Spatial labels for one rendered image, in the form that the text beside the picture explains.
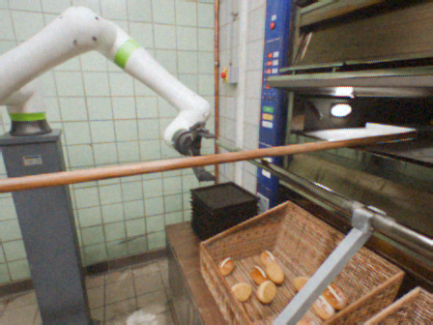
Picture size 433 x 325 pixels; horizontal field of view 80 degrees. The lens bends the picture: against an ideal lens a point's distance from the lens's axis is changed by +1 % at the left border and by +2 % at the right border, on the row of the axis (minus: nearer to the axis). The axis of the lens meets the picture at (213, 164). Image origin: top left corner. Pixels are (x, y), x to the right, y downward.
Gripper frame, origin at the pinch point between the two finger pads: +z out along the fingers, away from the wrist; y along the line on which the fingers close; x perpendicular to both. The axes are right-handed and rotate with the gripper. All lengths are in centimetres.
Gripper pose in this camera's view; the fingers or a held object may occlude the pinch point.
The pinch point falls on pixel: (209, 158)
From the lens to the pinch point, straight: 73.1
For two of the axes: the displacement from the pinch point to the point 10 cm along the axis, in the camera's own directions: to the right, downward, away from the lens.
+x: -9.2, 1.1, -3.7
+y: 0.0, 9.6, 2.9
